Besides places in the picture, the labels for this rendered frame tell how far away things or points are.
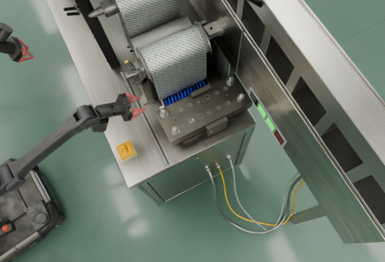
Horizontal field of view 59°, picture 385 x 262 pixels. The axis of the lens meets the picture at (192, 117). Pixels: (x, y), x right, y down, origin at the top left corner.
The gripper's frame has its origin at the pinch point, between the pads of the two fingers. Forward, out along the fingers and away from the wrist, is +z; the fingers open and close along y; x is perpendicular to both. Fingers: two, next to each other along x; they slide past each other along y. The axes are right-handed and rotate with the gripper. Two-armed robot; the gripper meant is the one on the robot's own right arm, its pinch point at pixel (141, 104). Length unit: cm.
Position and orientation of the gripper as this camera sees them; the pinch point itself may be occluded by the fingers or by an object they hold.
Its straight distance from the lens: 148.0
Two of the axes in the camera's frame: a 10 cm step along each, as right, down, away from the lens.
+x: 4.2, -5.4, -7.3
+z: 7.9, -1.9, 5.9
